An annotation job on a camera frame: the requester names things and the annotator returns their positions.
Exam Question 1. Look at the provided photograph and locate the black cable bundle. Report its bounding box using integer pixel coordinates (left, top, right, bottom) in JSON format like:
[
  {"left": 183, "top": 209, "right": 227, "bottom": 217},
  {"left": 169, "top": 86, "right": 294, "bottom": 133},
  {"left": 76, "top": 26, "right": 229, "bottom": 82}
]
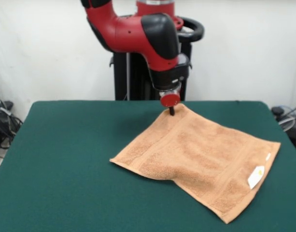
[{"left": 0, "top": 77, "right": 24, "bottom": 170}]

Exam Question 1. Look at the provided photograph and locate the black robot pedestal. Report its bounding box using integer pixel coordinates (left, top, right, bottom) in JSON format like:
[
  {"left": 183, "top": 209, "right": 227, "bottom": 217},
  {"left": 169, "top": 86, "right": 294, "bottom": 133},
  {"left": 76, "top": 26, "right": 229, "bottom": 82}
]
[{"left": 108, "top": 15, "right": 205, "bottom": 102}]

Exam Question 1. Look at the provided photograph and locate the black oval device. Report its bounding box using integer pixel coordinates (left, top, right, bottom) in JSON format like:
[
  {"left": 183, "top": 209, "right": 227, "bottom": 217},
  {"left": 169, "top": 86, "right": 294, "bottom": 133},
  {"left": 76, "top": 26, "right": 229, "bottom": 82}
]
[{"left": 270, "top": 106, "right": 286, "bottom": 116}]

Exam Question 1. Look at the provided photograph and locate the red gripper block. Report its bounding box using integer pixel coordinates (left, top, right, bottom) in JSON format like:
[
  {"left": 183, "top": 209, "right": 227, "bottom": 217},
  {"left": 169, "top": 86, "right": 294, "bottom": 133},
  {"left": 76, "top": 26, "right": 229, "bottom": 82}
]
[{"left": 159, "top": 88, "right": 182, "bottom": 116}]

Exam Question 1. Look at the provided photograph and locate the dark green table cloth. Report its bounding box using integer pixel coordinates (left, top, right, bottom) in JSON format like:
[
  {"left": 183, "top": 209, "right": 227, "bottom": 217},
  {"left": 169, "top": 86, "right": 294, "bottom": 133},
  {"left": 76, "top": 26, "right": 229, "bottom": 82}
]
[{"left": 0, "top": 101, "right": 296, "bottom": 232}]

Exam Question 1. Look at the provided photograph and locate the tan terry towel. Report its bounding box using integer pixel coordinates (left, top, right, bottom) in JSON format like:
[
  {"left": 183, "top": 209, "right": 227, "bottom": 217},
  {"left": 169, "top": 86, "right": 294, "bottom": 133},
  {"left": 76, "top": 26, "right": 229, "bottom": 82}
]
[{"left": 109, "top": 103, "right": 282, "bottom": 224}]

